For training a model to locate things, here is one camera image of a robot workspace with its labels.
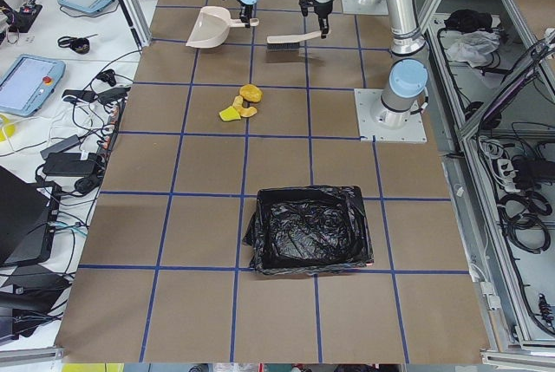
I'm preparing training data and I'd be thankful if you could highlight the beige plastic dustpan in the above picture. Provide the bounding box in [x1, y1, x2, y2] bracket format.
[186, 6, 259, 49]

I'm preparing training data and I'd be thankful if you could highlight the white hand brush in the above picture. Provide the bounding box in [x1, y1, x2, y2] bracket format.
[266, 30, 330, 51]

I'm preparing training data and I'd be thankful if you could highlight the yellow sponge piece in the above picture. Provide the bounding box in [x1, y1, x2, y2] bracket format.
[219, 106, 241, 122]

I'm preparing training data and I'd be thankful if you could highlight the brown bread roll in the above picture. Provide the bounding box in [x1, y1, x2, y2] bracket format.
[239, 84, 263, 103]

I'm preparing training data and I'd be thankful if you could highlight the black lined trash bin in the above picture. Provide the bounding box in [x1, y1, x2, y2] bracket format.
[243, 186, 374, 275]

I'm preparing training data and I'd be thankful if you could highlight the black cloth bundle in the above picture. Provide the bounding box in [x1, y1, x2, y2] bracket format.
[444, 10, 493, 33]

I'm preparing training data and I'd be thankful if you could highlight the white crumpled cloth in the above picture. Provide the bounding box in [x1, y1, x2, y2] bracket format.
[446, 31, 500, 68]

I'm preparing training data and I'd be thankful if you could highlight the black round tape roll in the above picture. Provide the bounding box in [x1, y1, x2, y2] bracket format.
[57, 34, 96, 55]

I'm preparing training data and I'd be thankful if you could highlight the power strip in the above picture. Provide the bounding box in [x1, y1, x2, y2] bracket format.
[97, 99, 127, 162]

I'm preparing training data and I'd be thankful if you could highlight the blue teach pendant near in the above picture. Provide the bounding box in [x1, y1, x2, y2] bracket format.
[1, 54, 66, 117]

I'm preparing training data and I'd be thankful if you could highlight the black power adapter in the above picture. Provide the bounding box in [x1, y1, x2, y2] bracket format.
[42, 153, 102, 177]

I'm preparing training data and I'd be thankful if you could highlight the black laptop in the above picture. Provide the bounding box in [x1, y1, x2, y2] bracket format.
[1, 168, 61, 268]

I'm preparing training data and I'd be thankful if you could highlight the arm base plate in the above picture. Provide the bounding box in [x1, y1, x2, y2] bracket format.
[354, 88, 428, 144]
[342, 0, 388, 16]

